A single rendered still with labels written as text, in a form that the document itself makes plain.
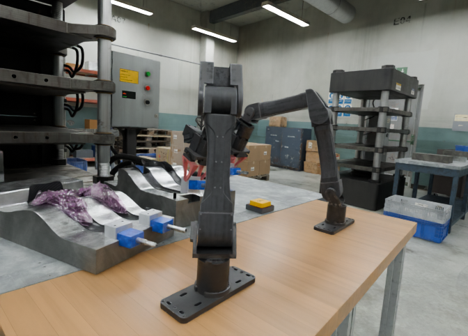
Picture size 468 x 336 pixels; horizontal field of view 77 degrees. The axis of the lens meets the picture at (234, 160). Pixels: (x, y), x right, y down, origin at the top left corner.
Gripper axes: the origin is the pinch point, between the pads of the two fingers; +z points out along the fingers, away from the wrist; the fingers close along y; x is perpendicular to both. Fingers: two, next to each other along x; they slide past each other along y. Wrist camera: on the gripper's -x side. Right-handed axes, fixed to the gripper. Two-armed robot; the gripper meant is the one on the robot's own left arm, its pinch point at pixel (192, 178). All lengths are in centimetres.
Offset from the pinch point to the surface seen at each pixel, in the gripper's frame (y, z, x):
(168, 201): 6.4, 7.8, 0.7
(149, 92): -29, -5, -93
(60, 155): -3, 58, -128
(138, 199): 6.2, 17.0, -14.5
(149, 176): -0.2, 12.3, -22.7
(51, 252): 37.2, 17.7, 6.4
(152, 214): 17.1, 5.7, 9.8
